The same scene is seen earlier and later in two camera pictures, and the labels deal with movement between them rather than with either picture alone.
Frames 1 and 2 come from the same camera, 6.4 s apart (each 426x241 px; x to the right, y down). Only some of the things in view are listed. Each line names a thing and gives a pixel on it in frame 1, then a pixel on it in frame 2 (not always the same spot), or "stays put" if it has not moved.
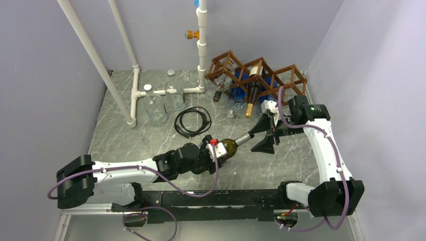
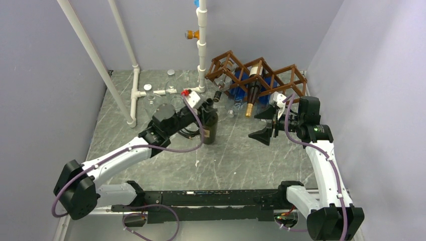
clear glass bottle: (175, 92) stays put
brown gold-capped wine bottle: (256, 72) stays put
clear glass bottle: (154, 106) stays put
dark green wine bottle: (231, 146) to (209, 122)
